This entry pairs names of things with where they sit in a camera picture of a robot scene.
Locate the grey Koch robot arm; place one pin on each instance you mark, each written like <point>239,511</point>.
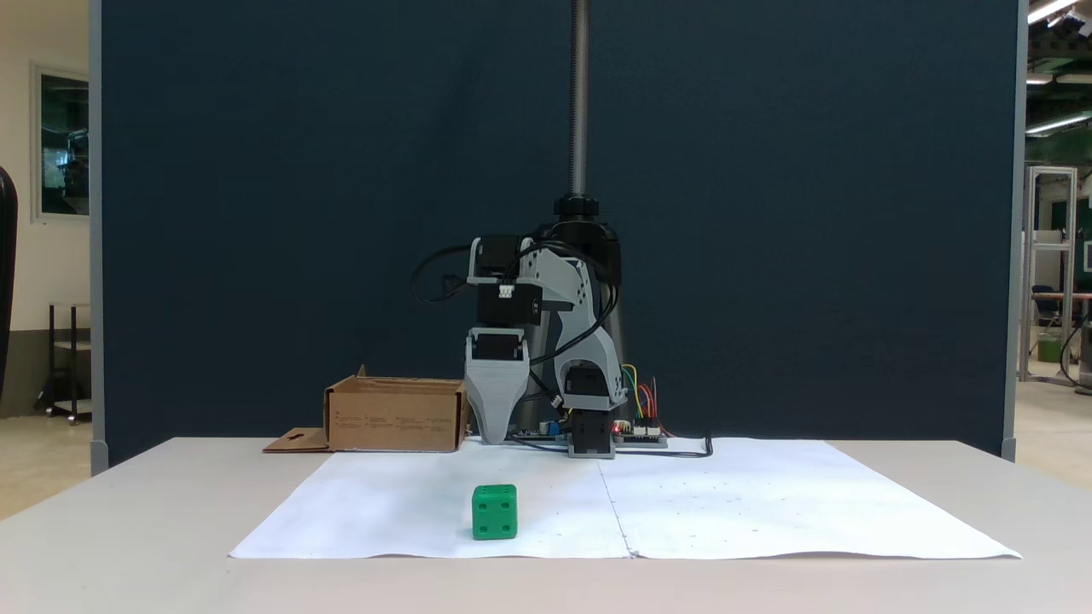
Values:
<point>580,350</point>

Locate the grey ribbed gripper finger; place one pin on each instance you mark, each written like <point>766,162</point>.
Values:
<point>496,401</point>

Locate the aluminium frame rack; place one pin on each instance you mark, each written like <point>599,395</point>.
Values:
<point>1051,256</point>

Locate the dark blue partition panel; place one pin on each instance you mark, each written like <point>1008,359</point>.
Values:
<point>256,170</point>

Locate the green bin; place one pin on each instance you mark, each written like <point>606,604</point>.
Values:
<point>1049,348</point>

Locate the black chair back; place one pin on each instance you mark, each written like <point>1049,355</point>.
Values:
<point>7,273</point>

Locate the black shelf cart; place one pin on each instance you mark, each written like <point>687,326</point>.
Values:
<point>70,367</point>

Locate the green die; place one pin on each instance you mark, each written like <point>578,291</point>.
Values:
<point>494,513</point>

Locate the framed wall window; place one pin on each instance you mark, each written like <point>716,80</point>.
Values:
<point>64,145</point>

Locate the blue circuit board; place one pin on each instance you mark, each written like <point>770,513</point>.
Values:
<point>537,433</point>

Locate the brown cardboard box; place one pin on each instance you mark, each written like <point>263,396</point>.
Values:
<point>392,418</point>

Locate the white paper sheet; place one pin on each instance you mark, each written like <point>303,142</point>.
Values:
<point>768,503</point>

